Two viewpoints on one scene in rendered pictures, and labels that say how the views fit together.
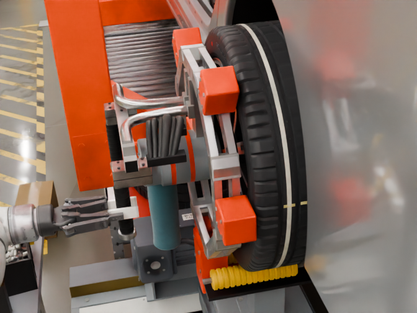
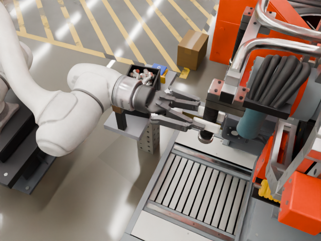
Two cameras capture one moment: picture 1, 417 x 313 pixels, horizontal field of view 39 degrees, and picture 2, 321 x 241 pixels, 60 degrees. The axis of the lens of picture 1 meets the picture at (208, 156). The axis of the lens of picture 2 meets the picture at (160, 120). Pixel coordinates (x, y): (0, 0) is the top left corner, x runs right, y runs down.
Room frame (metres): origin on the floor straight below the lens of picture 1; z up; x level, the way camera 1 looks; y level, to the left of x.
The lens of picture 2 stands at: (0.74, 0.07, 1.39)
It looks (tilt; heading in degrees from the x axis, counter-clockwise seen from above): 52 degrees down; 34
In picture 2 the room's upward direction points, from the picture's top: straight up
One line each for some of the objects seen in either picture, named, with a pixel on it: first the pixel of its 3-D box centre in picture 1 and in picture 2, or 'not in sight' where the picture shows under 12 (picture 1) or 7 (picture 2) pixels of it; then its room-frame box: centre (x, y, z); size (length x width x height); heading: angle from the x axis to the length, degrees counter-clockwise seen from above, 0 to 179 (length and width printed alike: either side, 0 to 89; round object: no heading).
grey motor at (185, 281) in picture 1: (191, 256); (263, 135); (1.69, 0.08, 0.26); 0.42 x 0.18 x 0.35; 100
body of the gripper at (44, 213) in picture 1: (57, 218); (153, 101); (1.15, 0.37, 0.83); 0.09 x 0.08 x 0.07; 100
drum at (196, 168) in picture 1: (179, 157); (286, 88); (1.38, 0.08, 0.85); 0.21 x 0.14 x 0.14; 100
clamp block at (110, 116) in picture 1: (120, 112); (257, 20); (1.52, 0.24, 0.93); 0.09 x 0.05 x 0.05; 100
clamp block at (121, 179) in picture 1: (131, 172); (228, 97); (1.19, 0.18, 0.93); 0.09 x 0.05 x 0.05; 100
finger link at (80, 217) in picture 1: (86, 219); (173, 115); (1.14, 0.30, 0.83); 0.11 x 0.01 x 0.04; 89
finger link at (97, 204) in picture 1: (85, 209); (179, 103); (1.19, 0.30, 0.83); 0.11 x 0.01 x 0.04; 111
